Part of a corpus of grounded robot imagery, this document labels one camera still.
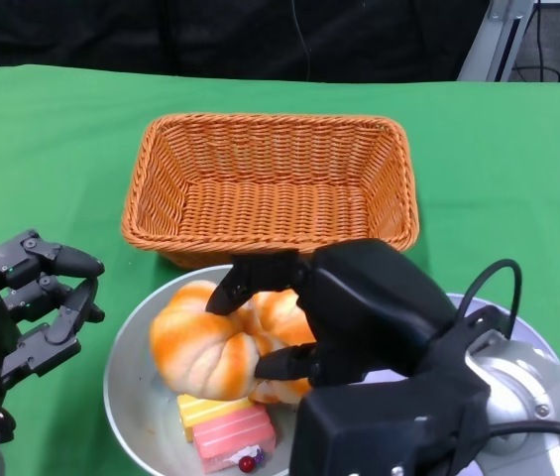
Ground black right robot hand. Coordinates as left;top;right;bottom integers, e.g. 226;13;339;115
204;239;459;388

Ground grey-green round bowl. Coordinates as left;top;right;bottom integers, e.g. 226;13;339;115
102;265;320;476

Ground orange striped ring bread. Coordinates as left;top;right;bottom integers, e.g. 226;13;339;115
149;281;261;402
247;290;318;406

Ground pale lavender round plate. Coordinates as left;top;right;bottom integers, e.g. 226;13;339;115
445;292;560;368

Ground orange wicker basket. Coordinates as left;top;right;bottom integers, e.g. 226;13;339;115
120;114;419;272

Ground pink layered cake slice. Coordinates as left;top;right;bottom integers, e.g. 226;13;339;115
192;404;279;475

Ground yellow layered cake slice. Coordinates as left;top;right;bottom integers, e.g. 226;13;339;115
176;394;256;444

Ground green tablecloth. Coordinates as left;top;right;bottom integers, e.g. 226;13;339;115
0;63;560;476

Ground black backdrop cloth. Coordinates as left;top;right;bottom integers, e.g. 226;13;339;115
0;0;490;84

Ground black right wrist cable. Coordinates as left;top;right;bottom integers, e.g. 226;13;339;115
457;258;560;447

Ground grey metal frame post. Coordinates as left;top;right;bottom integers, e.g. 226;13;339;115
456;0;560;83

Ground black cables on floor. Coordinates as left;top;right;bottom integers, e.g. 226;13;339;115
510;0;560;82

